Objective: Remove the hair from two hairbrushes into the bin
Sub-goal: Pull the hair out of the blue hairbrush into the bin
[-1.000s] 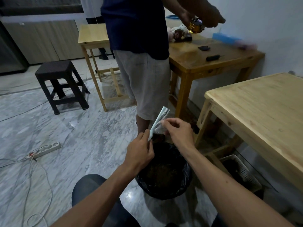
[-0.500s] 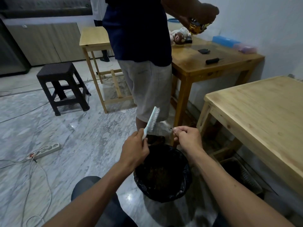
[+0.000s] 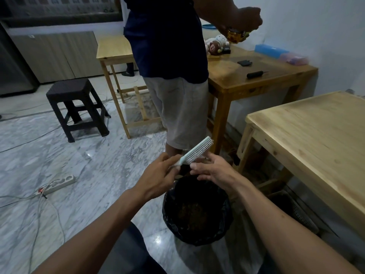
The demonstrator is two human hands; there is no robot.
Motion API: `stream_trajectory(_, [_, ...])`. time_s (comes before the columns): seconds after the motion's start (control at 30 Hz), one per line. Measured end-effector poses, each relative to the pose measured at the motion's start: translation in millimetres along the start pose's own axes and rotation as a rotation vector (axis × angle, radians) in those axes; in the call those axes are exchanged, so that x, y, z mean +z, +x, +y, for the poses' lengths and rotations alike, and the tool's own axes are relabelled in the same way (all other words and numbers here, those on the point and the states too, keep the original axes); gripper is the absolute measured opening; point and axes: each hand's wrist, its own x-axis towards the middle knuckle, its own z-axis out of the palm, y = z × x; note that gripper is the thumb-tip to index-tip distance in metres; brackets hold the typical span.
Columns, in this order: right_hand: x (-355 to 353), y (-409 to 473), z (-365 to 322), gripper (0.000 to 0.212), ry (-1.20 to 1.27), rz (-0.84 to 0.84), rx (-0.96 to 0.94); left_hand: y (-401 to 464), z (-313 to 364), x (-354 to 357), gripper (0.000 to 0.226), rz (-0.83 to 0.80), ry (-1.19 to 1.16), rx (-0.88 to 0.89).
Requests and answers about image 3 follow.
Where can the person's right hand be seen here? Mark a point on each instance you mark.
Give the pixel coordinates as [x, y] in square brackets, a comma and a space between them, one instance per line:
[218, 171]

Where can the person's left hand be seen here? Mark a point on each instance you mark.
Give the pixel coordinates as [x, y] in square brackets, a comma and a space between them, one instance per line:
[158, 176]

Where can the light blue hairbrush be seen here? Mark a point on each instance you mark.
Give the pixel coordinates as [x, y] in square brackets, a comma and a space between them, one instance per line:
[196, 151]

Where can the brown hair clump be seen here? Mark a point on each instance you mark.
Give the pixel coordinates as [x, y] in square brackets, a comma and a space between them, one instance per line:
[194, 215]

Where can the trash bin with black bag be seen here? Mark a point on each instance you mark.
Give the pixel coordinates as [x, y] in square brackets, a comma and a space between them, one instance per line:
[196, 234]

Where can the person's left forearm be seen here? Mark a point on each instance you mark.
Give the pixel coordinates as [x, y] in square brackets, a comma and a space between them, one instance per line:
[91, 239]

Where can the person's right forearm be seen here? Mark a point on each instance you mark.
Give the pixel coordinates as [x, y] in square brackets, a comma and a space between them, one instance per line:
[293, 239]

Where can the person's left leg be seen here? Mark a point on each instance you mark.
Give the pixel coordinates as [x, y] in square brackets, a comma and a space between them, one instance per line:
[128, 253]

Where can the person's leg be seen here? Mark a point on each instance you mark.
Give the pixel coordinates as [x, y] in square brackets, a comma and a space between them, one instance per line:
[265, 262]
[128, 253]

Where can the person's right leg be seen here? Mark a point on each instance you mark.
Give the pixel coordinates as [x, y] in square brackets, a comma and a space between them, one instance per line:
[265, 262]

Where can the white perforated plastic basket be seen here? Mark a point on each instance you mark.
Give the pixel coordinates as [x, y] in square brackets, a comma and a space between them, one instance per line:
[296, 209]

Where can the dark brown wooden table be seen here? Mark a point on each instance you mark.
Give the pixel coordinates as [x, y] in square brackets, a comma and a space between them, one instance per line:
[242, 77]

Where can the white power strip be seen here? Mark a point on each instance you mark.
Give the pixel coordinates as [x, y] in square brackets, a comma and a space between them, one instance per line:
[58, 184]

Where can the small flat black cover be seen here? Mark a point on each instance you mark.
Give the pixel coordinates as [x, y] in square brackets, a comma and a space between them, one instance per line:
[244, 63]

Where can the small black device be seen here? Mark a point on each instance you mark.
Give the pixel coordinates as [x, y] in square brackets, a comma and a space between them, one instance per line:
[226, 50]

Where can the black plastic stool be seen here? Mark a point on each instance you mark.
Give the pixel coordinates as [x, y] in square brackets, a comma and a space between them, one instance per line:
[71, 89]

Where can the blue plastic box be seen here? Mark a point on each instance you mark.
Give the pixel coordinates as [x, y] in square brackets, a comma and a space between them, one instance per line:
[271, 51]

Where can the white plush toy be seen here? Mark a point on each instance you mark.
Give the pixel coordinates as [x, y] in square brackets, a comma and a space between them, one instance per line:
[221, 39]

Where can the tall light wooden table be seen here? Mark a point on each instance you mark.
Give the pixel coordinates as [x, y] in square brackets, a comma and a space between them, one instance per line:
[114, 48]

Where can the pink plastic box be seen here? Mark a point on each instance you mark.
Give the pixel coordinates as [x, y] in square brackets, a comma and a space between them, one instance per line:
[295, 59]

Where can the yellow toy car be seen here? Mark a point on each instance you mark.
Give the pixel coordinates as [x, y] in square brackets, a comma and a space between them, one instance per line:
[236, 35]

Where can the container with blue lid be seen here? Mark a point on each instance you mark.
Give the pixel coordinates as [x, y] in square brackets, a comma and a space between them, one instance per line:
[208, 26]

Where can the grey wooden cabinet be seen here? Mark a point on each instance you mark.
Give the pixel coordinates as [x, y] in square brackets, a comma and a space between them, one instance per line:
[57, 57]

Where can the dark grey appliance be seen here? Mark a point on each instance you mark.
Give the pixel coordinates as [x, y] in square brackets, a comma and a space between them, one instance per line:
[14, 65]

